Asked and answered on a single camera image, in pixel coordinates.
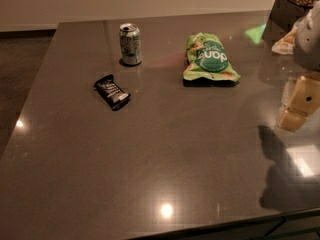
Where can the green chip bag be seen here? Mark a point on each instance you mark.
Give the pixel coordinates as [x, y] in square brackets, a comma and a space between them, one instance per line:
[207, 59]

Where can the yellow snack packet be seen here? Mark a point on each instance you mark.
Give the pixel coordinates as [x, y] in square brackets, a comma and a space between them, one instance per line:
[286, 44]

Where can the dark box stand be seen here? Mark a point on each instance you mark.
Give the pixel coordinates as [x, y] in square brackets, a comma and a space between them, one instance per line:
[281, 19]

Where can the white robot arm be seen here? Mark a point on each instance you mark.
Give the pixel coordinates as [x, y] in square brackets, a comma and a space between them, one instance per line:
[307, 41]

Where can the green soda can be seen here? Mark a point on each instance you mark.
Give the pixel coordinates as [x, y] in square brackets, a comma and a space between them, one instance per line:
[130, 44]

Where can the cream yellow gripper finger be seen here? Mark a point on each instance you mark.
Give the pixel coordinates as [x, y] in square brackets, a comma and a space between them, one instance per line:
[300, 99]

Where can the black rxbar chocolate wrapper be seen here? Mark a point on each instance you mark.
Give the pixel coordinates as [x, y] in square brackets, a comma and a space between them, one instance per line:
[115, 97]

